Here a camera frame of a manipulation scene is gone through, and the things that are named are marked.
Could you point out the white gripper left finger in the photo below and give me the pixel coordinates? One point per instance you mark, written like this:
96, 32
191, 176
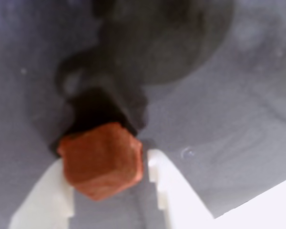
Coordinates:
45, 198

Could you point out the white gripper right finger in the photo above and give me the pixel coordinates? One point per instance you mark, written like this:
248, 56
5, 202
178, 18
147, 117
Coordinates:
178, 198

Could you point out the small red cube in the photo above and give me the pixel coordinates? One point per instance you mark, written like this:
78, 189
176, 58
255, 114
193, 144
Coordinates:
102, 159

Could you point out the black rubber mat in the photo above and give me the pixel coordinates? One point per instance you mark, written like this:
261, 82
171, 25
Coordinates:
205, 83

